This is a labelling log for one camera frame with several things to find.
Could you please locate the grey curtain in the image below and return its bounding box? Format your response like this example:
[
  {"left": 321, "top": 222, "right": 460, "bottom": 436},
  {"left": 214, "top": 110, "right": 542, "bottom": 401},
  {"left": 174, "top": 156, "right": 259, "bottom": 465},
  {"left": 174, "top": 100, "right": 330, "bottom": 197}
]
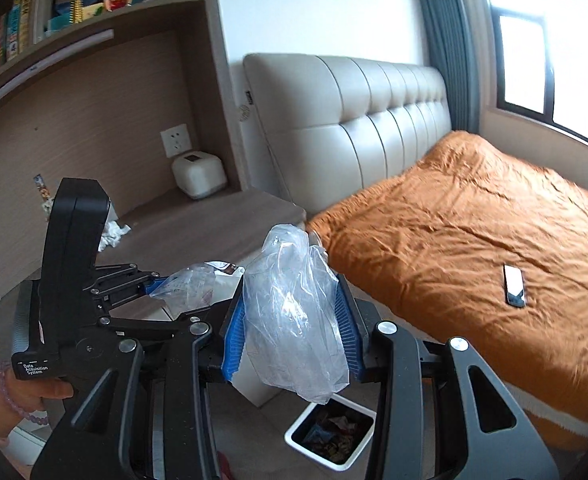
[{"left": 410, "top": 0, "right": 486, "bottom": 137}]

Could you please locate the smartphone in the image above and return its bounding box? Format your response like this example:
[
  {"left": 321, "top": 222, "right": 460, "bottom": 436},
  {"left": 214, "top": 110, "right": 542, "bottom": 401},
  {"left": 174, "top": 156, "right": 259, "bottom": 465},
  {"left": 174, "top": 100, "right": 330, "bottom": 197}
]
[{"left": 502, "top": 263, "right": 529, "bottom": 309}]

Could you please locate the beige padded headboard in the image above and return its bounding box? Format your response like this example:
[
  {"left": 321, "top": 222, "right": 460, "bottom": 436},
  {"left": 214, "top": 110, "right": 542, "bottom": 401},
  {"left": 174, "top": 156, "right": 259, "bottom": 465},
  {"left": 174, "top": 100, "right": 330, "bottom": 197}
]
[{"left": 243, "top": 52, "right": 453, "bottom": 217}]

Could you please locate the clear plastic bag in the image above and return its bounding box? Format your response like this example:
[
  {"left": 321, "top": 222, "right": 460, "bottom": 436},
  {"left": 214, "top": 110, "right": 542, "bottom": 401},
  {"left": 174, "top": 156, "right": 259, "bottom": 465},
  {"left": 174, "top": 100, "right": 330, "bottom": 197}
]
[
  {"left": 244, "top": 223, "right": 351, "bottom": 405},
  {"left": 149, "top": 262, "right": 245, "bottom": 322}
]

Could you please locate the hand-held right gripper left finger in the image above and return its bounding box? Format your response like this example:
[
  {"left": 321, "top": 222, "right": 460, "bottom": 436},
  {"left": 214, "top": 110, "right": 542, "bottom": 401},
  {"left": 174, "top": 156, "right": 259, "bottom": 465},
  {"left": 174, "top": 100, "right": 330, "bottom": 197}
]
[{"left": 30, "top": 284, "right": 248, "bottom": 480}]

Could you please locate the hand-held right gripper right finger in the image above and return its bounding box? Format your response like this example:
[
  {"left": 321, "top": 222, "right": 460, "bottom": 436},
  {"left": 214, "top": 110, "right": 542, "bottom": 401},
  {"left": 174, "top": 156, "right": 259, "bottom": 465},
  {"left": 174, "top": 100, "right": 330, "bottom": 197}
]
[{"left": 331, "top": 274, "right": 561, "bottom": 480}]

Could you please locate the white light bar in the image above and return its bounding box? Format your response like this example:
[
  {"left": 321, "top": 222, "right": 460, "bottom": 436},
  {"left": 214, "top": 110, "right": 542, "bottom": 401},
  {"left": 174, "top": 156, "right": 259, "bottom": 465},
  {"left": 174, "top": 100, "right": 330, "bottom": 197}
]
[{"left": 20, "top": 29, "right": 115, "bottom": 82}]

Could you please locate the person's left hand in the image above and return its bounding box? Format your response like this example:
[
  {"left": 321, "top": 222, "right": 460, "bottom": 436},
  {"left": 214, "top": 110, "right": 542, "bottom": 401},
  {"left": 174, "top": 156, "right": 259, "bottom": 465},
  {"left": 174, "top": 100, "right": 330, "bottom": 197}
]
[{"left": 10, "top": 374, "right": 75, "bottom": 412}]

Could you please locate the wooden wall shelf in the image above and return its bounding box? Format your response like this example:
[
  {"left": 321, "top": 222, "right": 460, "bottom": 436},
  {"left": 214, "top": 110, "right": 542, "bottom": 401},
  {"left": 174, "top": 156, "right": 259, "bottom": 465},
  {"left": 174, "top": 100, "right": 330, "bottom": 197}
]
[{"left": 0, "top": 0, "right": 247, "bottom": 126}]

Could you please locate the pile of dark wrappers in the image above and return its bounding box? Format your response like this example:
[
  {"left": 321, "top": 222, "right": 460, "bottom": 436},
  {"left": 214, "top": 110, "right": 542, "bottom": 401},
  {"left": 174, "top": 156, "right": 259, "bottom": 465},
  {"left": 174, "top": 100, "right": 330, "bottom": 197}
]
[{"left": 294, "top": 405, "right": 371, "bottom": 464}]

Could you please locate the black framed window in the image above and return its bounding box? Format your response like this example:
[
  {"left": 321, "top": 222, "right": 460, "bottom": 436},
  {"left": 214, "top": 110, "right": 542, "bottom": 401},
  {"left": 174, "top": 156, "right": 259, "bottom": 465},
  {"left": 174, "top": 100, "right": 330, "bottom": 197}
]
[{"left": 479, "top": 0, "right": 588, "bottom": 152}]

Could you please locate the white wall socket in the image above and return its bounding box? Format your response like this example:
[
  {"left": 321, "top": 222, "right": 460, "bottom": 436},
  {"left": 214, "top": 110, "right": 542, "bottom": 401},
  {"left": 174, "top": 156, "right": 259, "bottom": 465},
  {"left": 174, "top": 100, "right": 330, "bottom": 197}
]
[{"left": 160, "top": 123, "right": 193, "bottom": 158}]

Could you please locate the white ribbed device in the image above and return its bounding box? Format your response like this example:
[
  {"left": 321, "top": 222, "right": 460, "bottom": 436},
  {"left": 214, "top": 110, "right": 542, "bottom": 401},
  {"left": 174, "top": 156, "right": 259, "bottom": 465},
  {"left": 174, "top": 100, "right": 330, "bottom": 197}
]
[{"left": 171, "top": 151, "right": 227, "bottom": 200}]

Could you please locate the purple bead bracelet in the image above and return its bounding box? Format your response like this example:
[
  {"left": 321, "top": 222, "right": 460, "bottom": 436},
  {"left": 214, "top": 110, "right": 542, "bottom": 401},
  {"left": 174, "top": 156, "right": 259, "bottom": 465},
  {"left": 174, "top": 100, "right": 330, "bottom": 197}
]
[{"left": 0, "top": 360, "right": 50, "bottom": 426}]

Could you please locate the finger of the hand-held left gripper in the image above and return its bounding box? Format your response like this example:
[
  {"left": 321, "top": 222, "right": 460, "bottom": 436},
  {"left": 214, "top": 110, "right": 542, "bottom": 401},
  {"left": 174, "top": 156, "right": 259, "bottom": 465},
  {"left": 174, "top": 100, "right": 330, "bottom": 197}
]
[
  {"left": 88, "top": 262, "right": 163, "bottom": 312},
  {"left": 98, "top": 305, "right": 225, "bottom": 344}
]

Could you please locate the white trash bin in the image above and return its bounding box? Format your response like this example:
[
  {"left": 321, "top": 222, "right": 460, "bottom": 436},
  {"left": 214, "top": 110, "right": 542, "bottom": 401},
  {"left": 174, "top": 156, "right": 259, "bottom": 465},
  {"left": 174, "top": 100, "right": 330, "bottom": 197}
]
[{"left": 284, "top": 394, "right": 377, "bottom": 472}]

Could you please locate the teal book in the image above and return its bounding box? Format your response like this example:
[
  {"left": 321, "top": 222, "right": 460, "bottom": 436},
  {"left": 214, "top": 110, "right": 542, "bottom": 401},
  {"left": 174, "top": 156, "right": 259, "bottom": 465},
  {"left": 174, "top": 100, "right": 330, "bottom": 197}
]
[{"left": 6, "top": 0, "right": 24, "bottom": 63}]

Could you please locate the crumpled white tissue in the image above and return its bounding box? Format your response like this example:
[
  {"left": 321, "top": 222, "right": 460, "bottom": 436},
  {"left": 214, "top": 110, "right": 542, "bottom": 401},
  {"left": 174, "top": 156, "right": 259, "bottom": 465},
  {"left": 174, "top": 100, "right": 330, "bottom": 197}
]
[{"left": 97, "top": 219, "right": 132, "bottom": 253}]

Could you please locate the white brown packet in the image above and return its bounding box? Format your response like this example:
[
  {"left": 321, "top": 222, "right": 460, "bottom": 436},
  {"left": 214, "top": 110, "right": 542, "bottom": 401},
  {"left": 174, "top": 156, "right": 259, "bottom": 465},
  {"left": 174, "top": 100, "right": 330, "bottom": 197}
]
[{"left": 205, "top": 260, "right": 245, "bottom": 277}]

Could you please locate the teal box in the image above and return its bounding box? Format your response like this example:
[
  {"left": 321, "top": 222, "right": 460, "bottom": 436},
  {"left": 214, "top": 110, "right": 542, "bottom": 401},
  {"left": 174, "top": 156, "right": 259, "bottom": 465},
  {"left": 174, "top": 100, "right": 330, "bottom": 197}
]
[{"left": 46, "top": 4, "right": 105, "bottom": 37}]

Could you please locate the orange blanket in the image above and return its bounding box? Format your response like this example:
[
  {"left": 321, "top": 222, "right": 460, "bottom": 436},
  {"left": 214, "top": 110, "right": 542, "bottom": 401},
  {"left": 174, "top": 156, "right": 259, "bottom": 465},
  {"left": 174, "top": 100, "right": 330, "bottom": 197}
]
[{"left": 306, "top": 130, "right": 588, "bottom": 453}]

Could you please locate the group of picture stickers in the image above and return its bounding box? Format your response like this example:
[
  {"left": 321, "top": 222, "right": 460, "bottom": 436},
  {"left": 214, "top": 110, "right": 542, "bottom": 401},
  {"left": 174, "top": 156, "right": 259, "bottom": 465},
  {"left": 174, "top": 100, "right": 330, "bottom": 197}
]
[{"left": 32, "top": 173, "right": 55, "bottom": 222}]

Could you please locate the yellow book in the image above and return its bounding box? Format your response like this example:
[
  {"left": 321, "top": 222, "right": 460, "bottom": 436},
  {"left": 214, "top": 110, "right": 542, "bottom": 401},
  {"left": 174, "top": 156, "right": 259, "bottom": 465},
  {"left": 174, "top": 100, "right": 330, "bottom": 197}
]
[{"left": 21, "top": 0, "right": 38, "bottom": 55}]

